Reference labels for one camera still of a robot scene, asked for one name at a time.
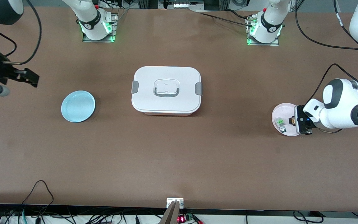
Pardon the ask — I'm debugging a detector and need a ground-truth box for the white lidded lunch box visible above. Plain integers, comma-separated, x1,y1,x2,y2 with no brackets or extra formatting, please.
131,66,203,116

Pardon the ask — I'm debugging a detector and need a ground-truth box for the pink plate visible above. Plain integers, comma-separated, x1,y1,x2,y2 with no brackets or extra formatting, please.
272,103,301,137

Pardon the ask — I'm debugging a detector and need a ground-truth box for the light blue plate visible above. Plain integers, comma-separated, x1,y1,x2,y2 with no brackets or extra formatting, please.
61,90,96,123

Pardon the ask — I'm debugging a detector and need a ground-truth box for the circuit board with red display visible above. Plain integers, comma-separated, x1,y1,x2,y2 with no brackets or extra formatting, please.
178,213,195,223

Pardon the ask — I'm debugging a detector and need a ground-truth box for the green clear switch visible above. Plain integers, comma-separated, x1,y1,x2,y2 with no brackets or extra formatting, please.
275,117,288,133

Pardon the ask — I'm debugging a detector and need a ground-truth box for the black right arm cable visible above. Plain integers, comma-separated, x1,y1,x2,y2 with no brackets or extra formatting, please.
0,0,42,66

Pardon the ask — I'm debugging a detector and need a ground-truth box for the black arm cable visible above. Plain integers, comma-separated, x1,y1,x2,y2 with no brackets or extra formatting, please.
295,0,358,109
0,0,42,66

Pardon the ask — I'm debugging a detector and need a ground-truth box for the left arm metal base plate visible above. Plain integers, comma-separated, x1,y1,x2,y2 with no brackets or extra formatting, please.
246,16,280,46

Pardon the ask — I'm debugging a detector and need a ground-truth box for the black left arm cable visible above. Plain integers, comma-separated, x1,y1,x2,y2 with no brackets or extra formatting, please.
295,0,358,109

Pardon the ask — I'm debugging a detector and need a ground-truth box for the black coiled cable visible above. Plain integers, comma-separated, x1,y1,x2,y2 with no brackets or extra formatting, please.
293,211,324,223

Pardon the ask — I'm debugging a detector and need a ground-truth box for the thin black looped cable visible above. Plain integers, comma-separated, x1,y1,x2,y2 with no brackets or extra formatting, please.
21,180,54,215

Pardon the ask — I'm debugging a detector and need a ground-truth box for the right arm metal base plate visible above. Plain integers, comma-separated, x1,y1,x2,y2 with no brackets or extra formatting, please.
82,12,119,43

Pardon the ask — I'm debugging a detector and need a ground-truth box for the black cable on table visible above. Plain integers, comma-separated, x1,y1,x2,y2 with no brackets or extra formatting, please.
195,11,254,27

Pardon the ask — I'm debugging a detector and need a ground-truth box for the small white metal bracket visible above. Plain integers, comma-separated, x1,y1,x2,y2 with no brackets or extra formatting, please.
167,198,184,209

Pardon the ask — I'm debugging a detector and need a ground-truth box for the grey camera mount bar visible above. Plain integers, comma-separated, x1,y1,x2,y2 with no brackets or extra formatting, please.
160,201,181,224

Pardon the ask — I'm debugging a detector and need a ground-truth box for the aluminium frame rail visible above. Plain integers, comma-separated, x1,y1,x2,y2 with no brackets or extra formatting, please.
138,0,231,10

